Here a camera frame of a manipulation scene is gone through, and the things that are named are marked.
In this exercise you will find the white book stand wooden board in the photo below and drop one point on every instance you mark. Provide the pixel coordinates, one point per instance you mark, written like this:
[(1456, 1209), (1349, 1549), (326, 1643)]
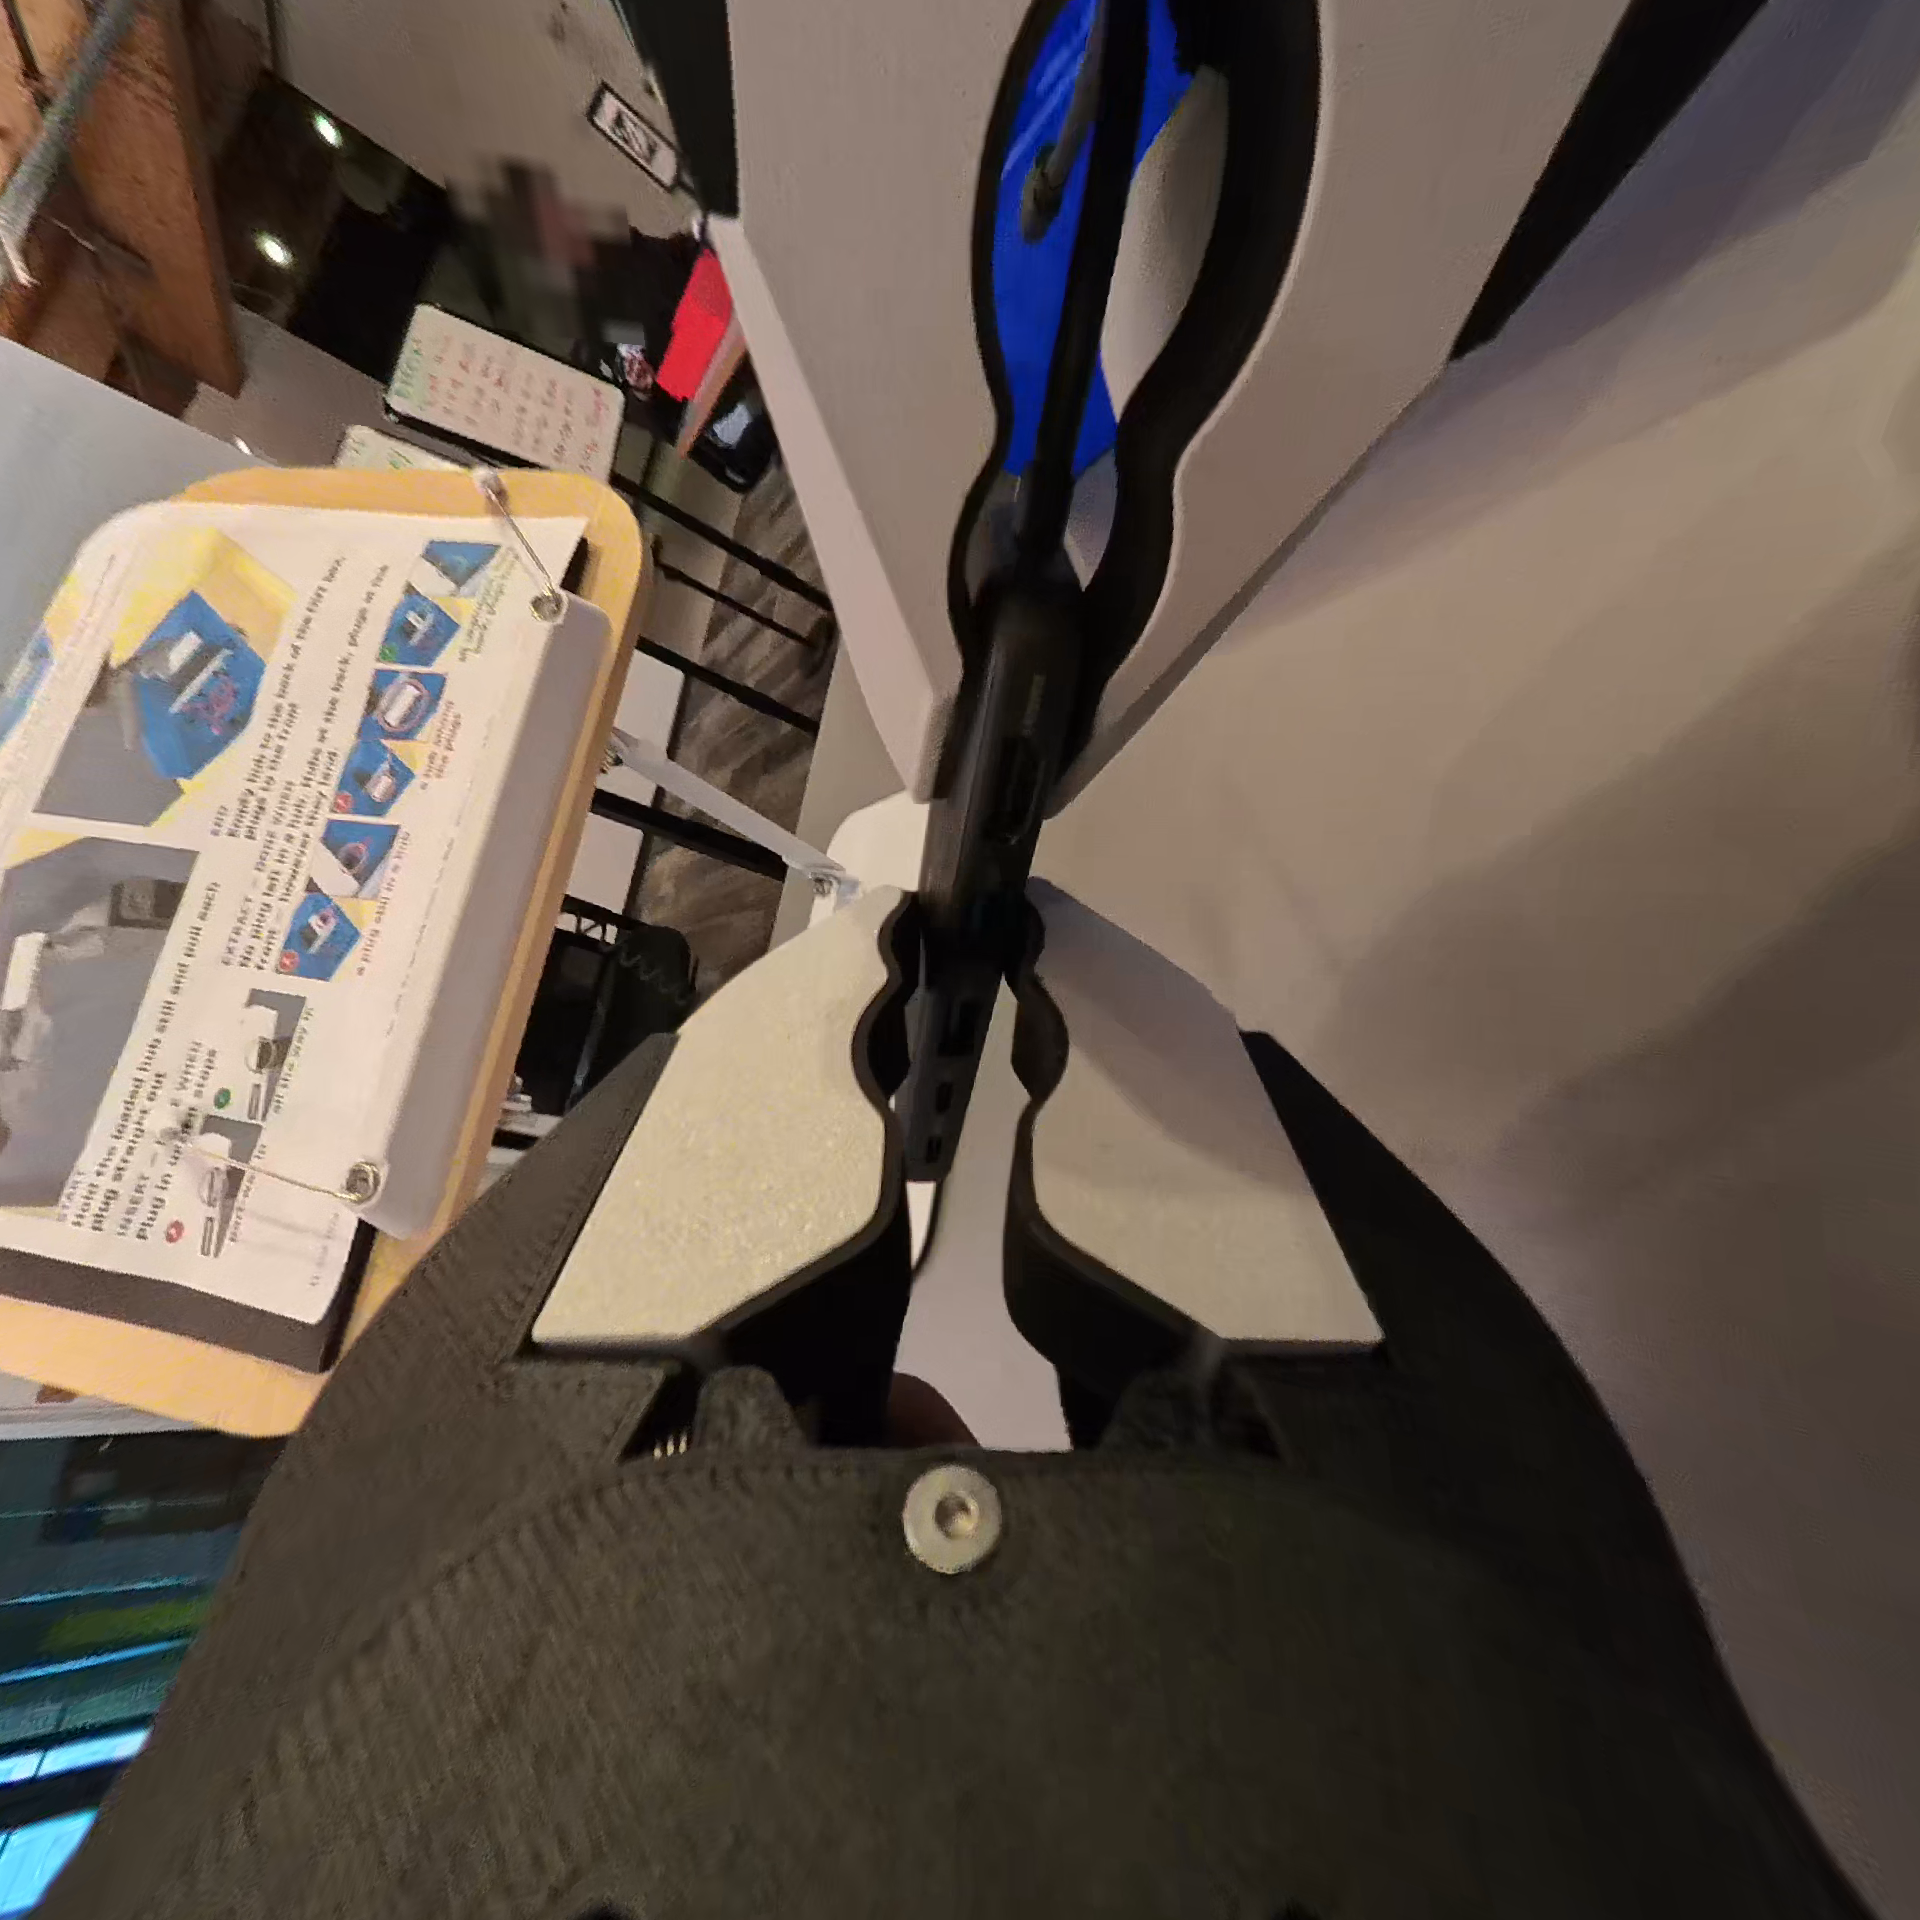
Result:
[(195, 1380)]

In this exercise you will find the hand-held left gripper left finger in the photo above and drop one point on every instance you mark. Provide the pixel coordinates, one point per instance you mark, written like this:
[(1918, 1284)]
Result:
[(734, 1155)]

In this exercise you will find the blue plastic bin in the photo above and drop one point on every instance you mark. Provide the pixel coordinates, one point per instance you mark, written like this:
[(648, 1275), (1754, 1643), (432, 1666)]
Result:
[(1029, 339)]

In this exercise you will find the red parts bin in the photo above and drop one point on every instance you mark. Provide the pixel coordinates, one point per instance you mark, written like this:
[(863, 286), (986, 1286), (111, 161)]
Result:
[(699, 331)]

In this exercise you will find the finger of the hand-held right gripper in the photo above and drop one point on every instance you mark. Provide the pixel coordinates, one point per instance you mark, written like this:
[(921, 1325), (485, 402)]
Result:
[(854, 301), (1351, 225)]

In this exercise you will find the printed instruction sheet pad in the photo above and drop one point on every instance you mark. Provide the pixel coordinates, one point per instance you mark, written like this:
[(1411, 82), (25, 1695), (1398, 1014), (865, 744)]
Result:
[(224, 901)]

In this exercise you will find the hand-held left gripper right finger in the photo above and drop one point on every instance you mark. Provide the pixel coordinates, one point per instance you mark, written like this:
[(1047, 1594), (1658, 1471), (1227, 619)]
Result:
[(1201, 1184)]

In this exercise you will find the black usb hub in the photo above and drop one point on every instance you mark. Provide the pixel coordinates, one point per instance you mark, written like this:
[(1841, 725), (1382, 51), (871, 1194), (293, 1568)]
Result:
[(990, 721)]

